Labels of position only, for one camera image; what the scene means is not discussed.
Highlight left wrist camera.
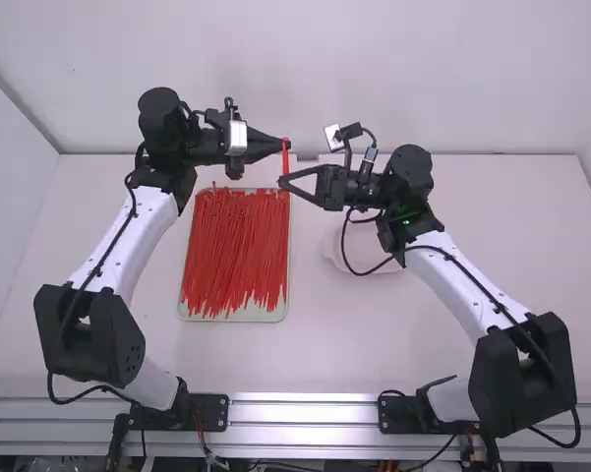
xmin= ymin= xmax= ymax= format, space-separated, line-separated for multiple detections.
xmin=226 ymin=119 xmax=250 ymax=158

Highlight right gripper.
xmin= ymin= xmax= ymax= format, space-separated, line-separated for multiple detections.
xmin=275 ymin=163 xmax=385 ymax=213

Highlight silver rails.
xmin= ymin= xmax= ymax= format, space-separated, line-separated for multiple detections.
xmin=0 ymin=391 xmax=591 ymax=463

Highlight pale tray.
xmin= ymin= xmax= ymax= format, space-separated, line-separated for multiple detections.
xmin=176 ymin=185 xmax=294 ymax=325

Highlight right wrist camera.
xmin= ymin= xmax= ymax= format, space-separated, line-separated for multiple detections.
xmin=323 ymin=123 xmax=348 ymax=152

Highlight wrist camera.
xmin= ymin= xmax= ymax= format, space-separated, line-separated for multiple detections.
xmin=226 ymin=119 xmax=250 ymax=158
xmin=323 ymin=123 xmax=348 ymax=152

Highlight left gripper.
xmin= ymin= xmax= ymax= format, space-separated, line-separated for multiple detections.
xmin=186 ymin=96 xmax=283 ymax=182

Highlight black cable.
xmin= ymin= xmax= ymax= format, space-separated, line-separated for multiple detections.
xmin=340 ymin=206 xmax=407 ymax=277
xmin=46 ymin=371 xmax=142 ymax=409
xmin=528 ymin=405 xmax=583 ymax=449

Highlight row of orange cable ties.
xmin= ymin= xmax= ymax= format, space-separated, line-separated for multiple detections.
xmin=180 ymin=180 xmax=291 ymax=319

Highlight white dish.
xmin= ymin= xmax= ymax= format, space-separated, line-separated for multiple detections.
xmin=319 ymin=215 xmax=409 ymax=277

